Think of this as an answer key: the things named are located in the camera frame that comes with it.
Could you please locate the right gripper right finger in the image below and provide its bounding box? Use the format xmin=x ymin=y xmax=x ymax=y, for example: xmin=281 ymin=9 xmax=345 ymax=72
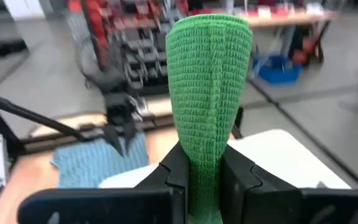
xmin=221 ymin=144 xmax=358 ymax=224

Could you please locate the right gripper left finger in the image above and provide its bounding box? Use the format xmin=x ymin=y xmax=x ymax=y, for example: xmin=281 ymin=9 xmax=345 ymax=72
xmin=17 ymin=141 xmax=190 ymax=224

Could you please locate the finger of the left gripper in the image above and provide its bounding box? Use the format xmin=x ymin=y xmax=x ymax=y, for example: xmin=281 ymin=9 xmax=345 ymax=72
xmin=102 ymin=124 xmax=126 ymax=157
xmin=122 ymin=119 xmax=138 ymax=146

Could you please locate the green piece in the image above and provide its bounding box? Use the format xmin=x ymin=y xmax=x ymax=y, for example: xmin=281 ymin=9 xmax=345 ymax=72
xmin=165 ymin=14 xmax=254 ymax=224

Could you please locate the white plastic bin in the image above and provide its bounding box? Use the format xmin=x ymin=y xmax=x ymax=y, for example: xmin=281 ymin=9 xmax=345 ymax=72
xmin=98 ymin=129 xmax=352 ymax=190

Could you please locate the teal patterned cloth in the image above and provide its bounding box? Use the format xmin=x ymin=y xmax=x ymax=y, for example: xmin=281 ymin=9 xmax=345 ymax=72
xmin=50 ymin=132 xmax=150 ymax=189

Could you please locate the rack of red black bins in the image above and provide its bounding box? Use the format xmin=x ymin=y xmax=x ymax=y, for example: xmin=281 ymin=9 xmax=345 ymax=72
xmin=67 ymin=0 xmax=189 ymax=94

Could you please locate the blue plastic crate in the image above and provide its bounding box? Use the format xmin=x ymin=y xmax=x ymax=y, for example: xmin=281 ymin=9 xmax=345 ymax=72
xmin=252 ymin=55 xmax=304 ymax=85

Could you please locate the wooden top work table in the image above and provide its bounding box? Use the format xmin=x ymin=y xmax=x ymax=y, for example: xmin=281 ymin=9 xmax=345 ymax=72
xmin=244 ymin=9 xmax=338 ymax=63

